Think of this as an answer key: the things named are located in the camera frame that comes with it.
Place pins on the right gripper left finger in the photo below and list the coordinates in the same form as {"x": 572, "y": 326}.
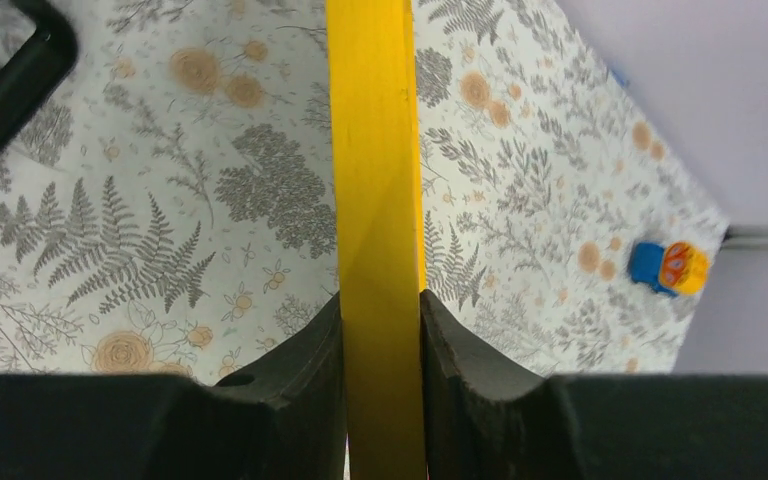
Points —
{"x": 282, "y": 416}

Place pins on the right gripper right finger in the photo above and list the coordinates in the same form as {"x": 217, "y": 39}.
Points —
{"x": 487, "y": 417}

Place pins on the yellow wooden picture frame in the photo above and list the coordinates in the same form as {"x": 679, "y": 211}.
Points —
{"x": 378, "y": 204}

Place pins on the floral patterned table mat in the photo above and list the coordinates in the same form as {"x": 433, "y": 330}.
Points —
{"x": 171, "y": 207}

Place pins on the yellow blue toy car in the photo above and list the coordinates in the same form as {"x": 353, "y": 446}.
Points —
{"x": 679, "y": 269}

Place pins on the black poker chip case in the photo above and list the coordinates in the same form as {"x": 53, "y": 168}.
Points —
{"x": 41, "y": 63}

